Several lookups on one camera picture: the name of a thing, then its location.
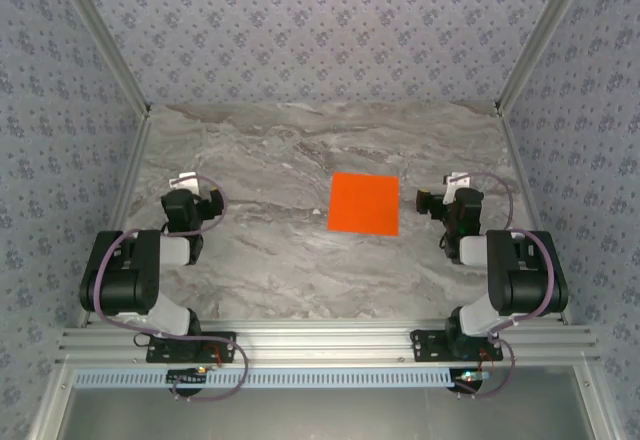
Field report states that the short aluminium frame rail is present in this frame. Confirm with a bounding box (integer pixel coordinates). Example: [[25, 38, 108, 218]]
[[27, 363, 76, 440], [574, 363, 624, 440]]

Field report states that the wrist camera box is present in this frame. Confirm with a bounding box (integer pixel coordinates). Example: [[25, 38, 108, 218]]
[[443, 172, 486, 237], [160, 172, 202, 235]]

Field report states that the long aluminium base rail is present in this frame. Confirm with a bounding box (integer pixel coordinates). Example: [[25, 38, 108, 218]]
[[53, 323, 601, 365]]

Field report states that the aluminium frame post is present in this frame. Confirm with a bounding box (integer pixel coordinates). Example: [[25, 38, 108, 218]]
[[494, 0, 599, 117], [49, 0, 153, 119]]

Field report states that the slotted pale cable duct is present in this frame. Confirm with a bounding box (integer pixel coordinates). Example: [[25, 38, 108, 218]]
[[73, 368, 457, 390]]

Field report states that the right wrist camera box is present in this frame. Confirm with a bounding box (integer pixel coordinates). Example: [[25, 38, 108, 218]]
[[443, 172, 486, 237]]

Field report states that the orange square paper sheet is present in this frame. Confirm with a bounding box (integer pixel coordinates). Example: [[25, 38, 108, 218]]
[[327, 171, 402, 238]]

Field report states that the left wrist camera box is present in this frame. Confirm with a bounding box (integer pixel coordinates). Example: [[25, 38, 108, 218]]
[[160, 172, 202, 235]]

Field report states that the aluminium table side rail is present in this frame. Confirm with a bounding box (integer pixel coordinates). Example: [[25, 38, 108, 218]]
[[497, 107, 574, 325], [77, 109, 153, 329]]

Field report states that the grey metal sheet panel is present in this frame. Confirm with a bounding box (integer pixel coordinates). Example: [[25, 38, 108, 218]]
[[54, 387, 596, 440]]

